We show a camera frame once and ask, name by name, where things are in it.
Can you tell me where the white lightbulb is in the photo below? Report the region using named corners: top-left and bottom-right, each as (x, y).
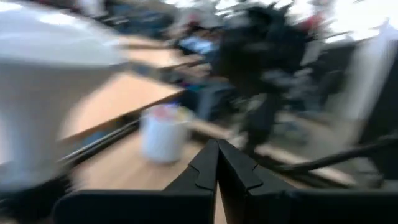
top-left (0, 0), bottom-right (133, 191)

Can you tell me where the black aluminium table frame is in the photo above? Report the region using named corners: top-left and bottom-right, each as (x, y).
top-left (57, 119), bottom-right (141, 166)

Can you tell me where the white textured cylinder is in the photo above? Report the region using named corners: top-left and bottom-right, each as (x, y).
top-left (139, 103), bottom-right (193, 165)

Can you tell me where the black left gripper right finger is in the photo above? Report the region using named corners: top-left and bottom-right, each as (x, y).
top-left (218, 139), bottom-right (398, 224)

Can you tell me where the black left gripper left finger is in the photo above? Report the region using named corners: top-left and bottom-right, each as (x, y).
top-left (52, 139), bottom-right (220, 224)

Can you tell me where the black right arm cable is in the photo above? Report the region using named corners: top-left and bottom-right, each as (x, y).
top-left (273, 133), bottom-right (398, 177)

